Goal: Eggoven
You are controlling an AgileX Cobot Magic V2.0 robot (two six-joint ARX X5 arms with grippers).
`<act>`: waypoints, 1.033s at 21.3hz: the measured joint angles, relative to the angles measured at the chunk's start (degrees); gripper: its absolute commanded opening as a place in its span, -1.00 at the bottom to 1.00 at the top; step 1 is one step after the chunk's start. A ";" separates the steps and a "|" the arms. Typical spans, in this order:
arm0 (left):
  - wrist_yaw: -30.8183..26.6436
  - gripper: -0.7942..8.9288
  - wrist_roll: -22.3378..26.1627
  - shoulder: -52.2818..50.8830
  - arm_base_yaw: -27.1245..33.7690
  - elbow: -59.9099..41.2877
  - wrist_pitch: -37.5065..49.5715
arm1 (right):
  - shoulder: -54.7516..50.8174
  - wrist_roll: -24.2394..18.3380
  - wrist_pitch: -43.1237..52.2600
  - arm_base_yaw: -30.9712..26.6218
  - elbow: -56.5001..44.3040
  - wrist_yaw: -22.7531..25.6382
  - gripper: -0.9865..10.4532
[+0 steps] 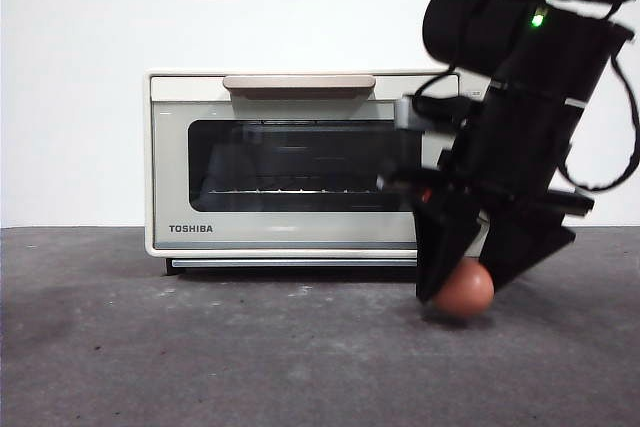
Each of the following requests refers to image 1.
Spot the glass oven door with handle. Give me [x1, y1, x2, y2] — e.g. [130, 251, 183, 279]
[149, 75, 460, 252]

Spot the metal wire oven rack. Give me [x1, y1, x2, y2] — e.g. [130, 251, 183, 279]
[208, 187, 386, 196]

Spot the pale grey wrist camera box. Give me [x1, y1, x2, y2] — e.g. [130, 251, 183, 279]
[396, 95, 426, 131]

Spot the cream Toshiba toaster oven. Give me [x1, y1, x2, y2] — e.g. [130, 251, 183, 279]
[143, 68, 491, 278]

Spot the thin black looping cable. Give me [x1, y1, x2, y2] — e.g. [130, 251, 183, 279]
[558, 52, 640, 194]

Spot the brown egg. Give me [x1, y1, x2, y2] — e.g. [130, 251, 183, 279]
[432, 259, 496, 319]

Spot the black camera plug cable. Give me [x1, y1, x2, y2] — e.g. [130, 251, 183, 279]
[412, 64, 484, 123]

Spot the silver crumb tray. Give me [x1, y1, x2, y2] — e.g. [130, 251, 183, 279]
[171, 259, 419, 269]

